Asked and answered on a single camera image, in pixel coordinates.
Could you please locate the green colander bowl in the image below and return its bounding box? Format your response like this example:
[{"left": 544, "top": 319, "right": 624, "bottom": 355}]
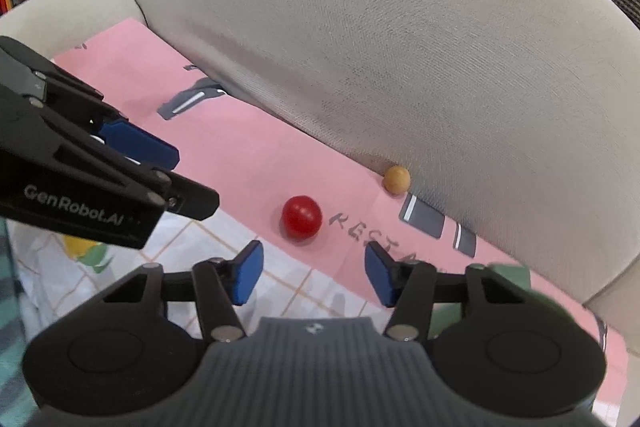
[{"left": 429, "top": 261, "right": 576, "bottom": 341}]

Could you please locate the red cherry tomato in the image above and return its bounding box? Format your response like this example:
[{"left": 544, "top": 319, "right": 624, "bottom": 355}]
[{"left": 281, "top": 195, "right": 323, "bottom": 241}]

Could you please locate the pink checkered picnic cloth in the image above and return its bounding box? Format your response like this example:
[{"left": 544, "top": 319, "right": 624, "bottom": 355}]
[{"left": 9, "top": 20, "right": 628, "bottom": 425}]

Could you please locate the teal striped towel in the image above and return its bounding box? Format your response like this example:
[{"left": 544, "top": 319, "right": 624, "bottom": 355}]
[{"left": 0, "top": 220, "right": 37, "bottom": 427}]

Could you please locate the brown longan by sofa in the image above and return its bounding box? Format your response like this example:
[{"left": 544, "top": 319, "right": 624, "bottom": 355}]
[{"left": 383, "top": 165, "right": 411, "bottom": 196}]

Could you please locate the beige sofa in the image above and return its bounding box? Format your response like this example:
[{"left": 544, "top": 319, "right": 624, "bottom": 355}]
[{"left": 1, "top": 0, "right": 639, "bottom": 350}]

